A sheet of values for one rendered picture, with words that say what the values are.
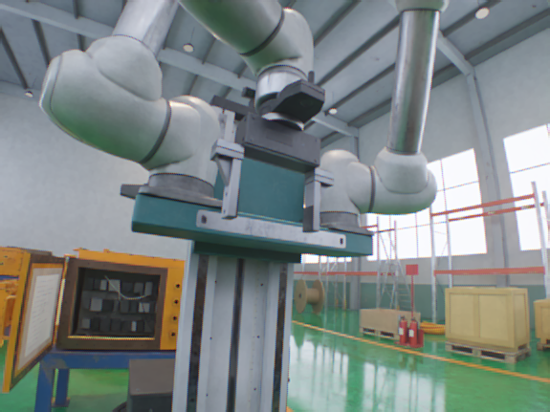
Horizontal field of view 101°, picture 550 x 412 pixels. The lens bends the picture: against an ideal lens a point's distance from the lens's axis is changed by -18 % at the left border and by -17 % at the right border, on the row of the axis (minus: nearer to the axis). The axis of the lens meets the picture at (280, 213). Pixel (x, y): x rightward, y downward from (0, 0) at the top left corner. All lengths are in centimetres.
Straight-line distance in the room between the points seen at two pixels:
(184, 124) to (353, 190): 49
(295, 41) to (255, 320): 75
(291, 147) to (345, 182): 43
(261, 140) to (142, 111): 27
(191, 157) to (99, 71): 24
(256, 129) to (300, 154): 8
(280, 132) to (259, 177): 44
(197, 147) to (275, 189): 33
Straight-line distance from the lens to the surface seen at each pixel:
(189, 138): 61
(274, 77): 45
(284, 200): 86
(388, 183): 83
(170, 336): 213
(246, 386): 94
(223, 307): 85
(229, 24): 43
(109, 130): 56
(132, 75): 58
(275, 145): 40
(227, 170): 37
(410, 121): 82
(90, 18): 1193
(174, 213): 57
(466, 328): 573
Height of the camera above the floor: 122
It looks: 14 degrees up
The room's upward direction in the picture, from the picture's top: 4 degrees clockwise
